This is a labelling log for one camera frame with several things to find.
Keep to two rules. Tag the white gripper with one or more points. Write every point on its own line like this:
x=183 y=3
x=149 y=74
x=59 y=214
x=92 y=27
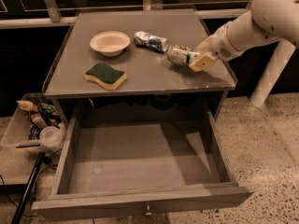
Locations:
x=220 y=45

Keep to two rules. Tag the white green 7up can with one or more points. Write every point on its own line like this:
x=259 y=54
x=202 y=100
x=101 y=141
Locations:
x=182 y=55

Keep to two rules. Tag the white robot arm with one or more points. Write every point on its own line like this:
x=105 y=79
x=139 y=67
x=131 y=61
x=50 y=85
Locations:
x=266 y=22

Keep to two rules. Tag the crushed silver blue can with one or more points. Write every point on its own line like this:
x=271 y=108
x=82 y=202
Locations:
x=151 y=41

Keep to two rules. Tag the grey cabinet counter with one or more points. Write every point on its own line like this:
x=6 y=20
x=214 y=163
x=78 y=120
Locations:
x=147 y=71

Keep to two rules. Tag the open grey top drawer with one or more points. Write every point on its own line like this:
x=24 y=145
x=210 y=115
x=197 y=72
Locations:
x=114 y=169

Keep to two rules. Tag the metal drawer knob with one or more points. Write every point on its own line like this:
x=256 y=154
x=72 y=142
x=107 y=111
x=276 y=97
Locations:
x=148 y=212

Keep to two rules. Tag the green yellow sponge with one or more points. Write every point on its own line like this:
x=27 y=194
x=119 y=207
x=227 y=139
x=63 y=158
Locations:
x=105 y=76

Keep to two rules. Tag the metal window railing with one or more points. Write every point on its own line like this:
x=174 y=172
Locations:
x=45 y=13

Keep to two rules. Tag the colourful snack bag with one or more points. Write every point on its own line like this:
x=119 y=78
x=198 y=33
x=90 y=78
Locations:
x=48 y=110

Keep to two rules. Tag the clear plastic cup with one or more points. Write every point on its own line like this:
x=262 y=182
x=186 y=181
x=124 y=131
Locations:
x=51 y=137

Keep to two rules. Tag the clear plastic bin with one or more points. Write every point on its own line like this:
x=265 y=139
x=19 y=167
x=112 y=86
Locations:
x=26 y=124

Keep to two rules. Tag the black pole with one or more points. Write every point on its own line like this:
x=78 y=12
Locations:
x=28 y=188

